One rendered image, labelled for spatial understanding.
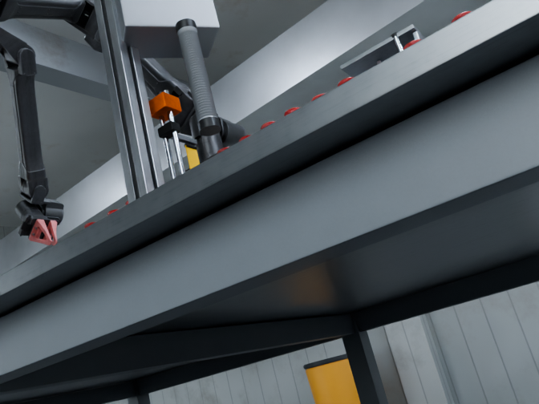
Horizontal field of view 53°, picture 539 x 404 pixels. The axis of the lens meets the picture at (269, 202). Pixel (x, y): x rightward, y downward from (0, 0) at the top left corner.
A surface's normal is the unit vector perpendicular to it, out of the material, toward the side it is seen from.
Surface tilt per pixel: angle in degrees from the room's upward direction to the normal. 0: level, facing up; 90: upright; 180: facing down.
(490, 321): 90
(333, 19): 90
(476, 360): 90
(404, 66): 90
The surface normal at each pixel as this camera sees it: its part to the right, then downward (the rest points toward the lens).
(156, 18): 0.32, -0.37
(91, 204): -0.63, -0.10
